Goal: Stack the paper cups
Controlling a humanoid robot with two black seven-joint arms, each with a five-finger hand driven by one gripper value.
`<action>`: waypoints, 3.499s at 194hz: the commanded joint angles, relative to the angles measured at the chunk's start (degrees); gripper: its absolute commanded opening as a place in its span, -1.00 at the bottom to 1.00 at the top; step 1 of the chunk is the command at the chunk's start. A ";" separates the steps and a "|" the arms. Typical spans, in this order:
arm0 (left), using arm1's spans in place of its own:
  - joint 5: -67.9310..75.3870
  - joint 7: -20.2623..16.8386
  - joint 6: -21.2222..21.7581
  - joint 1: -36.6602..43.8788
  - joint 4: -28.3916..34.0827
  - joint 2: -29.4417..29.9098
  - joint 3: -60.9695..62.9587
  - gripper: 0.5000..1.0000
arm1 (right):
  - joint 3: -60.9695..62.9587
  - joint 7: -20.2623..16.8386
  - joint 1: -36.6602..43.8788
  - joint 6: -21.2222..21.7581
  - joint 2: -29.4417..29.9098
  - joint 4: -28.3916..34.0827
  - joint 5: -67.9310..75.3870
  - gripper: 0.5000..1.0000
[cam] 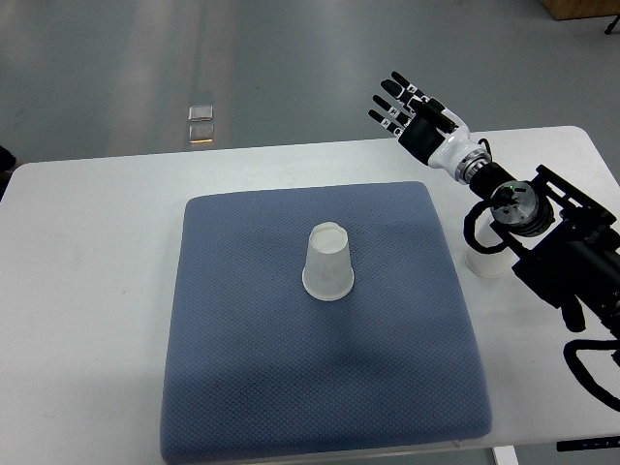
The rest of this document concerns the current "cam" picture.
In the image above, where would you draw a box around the blue square cushion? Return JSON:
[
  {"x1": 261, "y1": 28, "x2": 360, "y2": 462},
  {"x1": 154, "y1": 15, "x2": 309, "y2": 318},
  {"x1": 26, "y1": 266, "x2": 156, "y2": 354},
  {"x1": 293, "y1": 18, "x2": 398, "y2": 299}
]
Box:
[{"x1": 160, "y1": 181, "x2": 492, "y2": 464}]

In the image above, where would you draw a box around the upper metal floor plate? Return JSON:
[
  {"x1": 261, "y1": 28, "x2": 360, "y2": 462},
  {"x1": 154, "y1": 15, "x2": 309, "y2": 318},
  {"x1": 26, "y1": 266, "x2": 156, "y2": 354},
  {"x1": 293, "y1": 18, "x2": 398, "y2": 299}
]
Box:
[{"x1": 188, "y1": 104, "x2": 213, "y2": 122}]

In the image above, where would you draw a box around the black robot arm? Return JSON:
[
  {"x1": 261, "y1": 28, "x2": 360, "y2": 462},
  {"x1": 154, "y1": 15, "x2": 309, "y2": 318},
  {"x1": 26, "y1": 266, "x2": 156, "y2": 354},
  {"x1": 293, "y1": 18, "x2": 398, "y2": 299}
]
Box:
[{"x1": 463, "y1": 160, "x2": 619, "y2": 336}]

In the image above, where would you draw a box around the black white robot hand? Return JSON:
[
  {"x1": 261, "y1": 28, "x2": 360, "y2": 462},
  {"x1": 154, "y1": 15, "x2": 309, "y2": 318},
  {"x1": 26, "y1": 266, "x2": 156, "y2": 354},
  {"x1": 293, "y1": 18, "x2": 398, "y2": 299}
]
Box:
[{"x1": 368, "y1": 72, "x2": 490, "y2": 182}]

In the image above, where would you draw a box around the white paper cup on cushion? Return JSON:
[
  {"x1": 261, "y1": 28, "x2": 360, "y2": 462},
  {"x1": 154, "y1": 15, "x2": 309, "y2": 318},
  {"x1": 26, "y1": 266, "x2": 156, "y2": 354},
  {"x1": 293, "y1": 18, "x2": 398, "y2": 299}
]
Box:
[{"x1": 302, "y1": 222, "x2": 355, "y2": 301}]

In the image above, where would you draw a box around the lower metal floor plate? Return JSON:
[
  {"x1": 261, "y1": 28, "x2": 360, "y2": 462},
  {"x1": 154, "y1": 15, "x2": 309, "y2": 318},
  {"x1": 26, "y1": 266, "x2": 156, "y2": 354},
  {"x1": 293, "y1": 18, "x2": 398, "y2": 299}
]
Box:
[{"x1": 189, "y1": 123, "x2": 214, "y2": 144}]

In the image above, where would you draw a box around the white paper cup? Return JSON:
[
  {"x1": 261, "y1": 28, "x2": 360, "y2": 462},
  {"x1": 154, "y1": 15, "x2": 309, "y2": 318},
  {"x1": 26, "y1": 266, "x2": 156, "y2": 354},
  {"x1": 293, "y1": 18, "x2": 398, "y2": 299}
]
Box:
[
  {"x1": 302, "y1": 222, "x2": 355, "y2": 301},
  {"x1": 464, "y1": 214, "x2": 514, "y2": 278}
]

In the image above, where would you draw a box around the metal floor plate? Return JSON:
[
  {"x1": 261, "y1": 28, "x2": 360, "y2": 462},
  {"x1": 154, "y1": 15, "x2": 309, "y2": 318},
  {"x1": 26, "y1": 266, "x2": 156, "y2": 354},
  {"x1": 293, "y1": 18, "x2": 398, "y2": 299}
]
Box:
[
  {"x1": 189, "y1": 123, "x2": 214, "y2": 144},
  {"x1": 188, "y1": 104, "x2": 213, "y2": 122}
]

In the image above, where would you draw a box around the black tripod leg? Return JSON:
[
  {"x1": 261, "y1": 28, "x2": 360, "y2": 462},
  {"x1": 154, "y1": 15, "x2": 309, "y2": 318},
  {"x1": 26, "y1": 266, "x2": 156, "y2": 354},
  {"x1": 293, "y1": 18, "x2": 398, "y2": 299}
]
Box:
[{"x1": 604, "y1": 15, "x2": 620, "y2": 35}]

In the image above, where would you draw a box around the black table control panel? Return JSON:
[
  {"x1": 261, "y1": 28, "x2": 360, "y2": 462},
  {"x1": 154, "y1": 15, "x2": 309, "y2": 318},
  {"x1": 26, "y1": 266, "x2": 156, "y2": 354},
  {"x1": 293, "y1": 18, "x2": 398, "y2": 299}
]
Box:
[{"x1": 556, "y1": 436, "x2": 620, "y2": 452}]

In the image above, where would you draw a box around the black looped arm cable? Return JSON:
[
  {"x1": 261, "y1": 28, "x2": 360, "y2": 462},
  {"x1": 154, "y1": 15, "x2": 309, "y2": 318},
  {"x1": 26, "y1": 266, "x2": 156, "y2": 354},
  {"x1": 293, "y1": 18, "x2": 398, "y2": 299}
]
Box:
[{"x1": 563, "y1": 338, "x2": 620, "y2": 414}]

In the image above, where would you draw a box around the dark object at left edge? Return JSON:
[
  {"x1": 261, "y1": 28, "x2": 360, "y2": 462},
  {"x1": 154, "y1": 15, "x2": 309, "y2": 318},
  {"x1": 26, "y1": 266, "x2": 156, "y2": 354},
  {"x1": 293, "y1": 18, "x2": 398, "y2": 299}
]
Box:
[{"x1": 0, "y1": 146, "x2": 17, "y2": 172}]

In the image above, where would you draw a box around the wooden box in corner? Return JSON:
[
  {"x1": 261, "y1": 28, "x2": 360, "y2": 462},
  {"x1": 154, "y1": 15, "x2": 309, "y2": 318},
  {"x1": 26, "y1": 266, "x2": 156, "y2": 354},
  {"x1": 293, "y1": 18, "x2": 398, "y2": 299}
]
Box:
[{"x1": 542, "y1": 0, "x2": 619, "y2": 20}]

